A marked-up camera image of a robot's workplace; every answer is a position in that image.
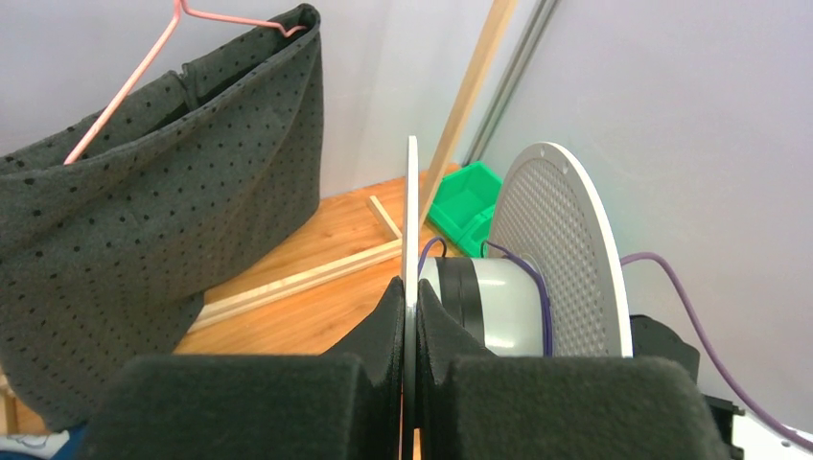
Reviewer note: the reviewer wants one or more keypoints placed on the dark grey dotted cloth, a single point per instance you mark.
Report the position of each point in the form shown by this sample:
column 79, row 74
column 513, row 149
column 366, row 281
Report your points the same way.
column 194, row 179

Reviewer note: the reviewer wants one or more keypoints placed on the grey plastic cable spool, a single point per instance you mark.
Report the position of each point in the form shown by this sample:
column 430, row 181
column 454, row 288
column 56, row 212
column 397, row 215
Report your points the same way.
column 548, row 282

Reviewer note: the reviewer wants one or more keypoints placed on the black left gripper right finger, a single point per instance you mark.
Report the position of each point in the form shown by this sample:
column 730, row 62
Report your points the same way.
column 476, row 405

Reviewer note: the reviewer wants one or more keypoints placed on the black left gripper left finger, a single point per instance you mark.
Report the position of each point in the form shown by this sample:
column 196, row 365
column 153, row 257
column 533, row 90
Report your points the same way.
column 342, row 404

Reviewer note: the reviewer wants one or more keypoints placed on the green plastic bin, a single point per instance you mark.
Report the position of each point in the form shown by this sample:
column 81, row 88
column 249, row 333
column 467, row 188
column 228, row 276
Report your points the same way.
column 472, row 229
column 462, row 196

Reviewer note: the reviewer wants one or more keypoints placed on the wooden clothes rack frame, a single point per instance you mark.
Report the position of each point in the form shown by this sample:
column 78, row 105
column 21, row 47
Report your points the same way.
column 392, row 69

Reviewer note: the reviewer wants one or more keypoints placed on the pink wire hanger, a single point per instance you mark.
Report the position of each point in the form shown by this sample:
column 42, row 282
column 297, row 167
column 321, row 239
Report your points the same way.
column 179, row 7

